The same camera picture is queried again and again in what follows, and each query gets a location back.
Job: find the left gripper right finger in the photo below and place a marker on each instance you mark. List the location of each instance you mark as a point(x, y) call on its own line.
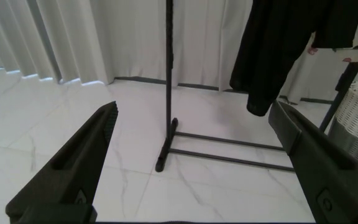
point(331, 186)

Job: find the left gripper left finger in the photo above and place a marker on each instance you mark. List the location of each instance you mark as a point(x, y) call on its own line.
point(73, 174)

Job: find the black garment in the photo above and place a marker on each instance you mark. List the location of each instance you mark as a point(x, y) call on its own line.
point(275, 46)

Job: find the black clothes rack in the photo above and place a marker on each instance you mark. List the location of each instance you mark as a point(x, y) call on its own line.
point(169, 62)

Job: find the white curtain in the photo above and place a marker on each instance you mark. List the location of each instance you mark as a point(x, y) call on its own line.
point(5, 34)
point(129, 37)

